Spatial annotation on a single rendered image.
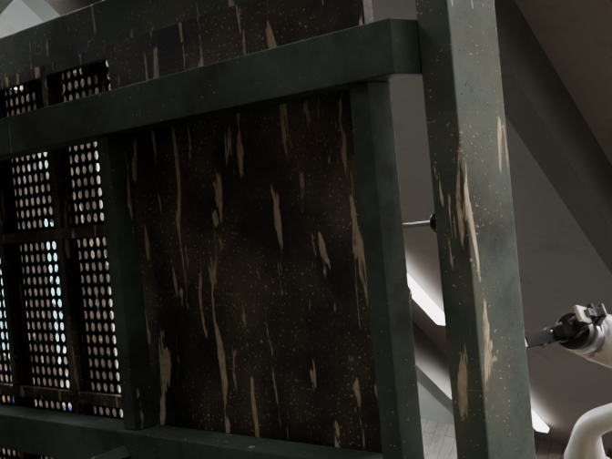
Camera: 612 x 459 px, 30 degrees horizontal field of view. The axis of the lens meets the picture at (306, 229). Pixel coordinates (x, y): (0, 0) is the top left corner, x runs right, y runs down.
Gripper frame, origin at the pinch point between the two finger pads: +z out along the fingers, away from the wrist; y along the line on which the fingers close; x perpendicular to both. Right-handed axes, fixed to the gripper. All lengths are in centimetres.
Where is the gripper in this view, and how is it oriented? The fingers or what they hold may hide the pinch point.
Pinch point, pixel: (545, 326)
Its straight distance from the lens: 223.5
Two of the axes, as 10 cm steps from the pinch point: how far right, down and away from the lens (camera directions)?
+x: 2.8, 9.1, -3.0
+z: -4.9, -1.3, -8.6
